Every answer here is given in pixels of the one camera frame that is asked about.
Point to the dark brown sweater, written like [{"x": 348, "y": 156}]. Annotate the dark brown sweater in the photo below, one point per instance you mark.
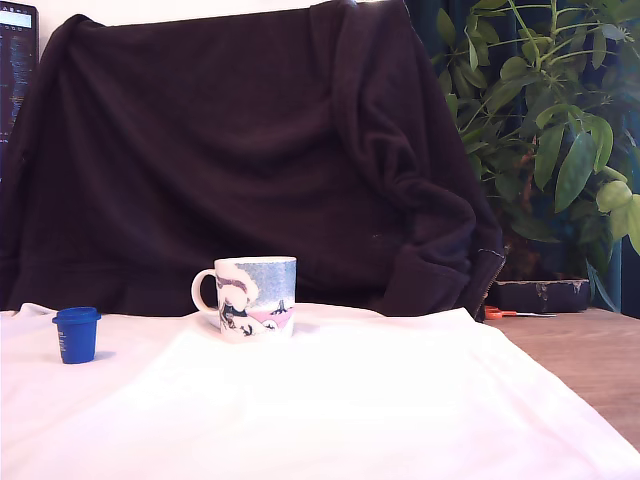
[{"x": 225, "y": 165}]

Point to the blue coffee capsule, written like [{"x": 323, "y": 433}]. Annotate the blue coffee capsule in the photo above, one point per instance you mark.
[{"x": 76, "y": 336}]

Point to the green leafy houseplant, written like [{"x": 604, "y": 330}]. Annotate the green leafy houseplant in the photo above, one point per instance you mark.
[{"x": 550, "y": 125}]

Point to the white mug with blue print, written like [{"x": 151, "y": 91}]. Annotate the white mug with blue print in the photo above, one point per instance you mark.
[{"x": 260, "y": 300}]

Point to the white cloth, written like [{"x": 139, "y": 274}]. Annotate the white cloth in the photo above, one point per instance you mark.
[{"x": 280, "y": 400}]

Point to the dark computer monitor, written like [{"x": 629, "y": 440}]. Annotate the dark computer monitor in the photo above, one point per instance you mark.
[{"x": 15, "y": 65}]

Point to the dark plant pot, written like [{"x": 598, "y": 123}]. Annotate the dark plant pot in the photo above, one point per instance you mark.
[{"x": 540, "y": 296}]

